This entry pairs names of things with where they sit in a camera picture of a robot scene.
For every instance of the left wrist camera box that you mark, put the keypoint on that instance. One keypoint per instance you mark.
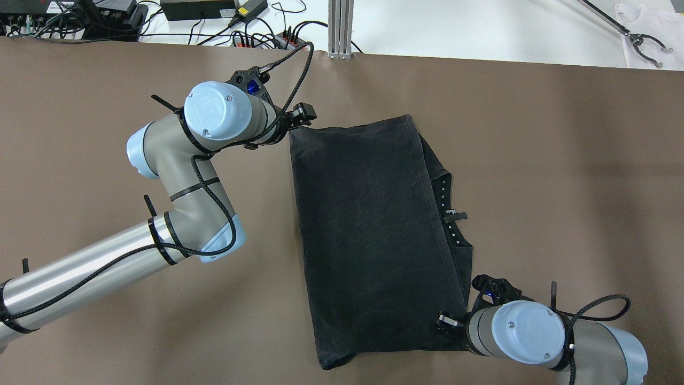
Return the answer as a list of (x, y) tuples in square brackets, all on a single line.
[(252, 81)]

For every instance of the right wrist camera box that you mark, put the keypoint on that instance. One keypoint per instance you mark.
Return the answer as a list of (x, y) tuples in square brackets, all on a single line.
[(493, 291)]

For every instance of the aluminium frame post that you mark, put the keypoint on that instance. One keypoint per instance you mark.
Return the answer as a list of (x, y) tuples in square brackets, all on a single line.
[(340, 23)]

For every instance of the black power adapter brick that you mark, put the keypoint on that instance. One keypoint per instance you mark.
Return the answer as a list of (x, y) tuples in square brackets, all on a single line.
[(198, 10)]

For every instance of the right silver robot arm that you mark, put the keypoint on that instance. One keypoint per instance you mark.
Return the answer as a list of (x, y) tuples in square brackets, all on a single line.
[(577, 350)]

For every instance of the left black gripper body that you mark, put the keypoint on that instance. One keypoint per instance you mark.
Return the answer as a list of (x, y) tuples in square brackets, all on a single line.
[(303, 114)]

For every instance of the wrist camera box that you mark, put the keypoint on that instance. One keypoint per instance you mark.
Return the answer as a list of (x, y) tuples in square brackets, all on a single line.
[(252, 81), (493, 291)]

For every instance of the metal reacher grabber tool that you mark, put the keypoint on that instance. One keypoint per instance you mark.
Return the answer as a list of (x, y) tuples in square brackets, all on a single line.
[(635, 39)]

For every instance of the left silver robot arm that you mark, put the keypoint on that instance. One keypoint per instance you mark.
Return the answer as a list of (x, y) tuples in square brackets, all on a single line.
[(64, 185)]

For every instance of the white cloth on table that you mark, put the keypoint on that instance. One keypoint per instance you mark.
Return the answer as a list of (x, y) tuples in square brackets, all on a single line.
[(667, 27)]

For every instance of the black electronics box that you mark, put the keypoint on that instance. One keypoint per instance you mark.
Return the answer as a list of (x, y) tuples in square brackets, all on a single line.
[(113, 20)]

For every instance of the black graphic t-shirt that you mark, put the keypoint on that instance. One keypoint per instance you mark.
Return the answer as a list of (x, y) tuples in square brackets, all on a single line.
[(382, 251)]

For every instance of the power strip with red switches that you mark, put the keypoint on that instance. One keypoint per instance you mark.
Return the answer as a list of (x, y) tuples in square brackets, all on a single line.
[(280, 41)]

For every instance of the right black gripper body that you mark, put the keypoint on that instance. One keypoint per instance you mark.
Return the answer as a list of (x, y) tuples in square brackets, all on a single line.
[(448, 323)]

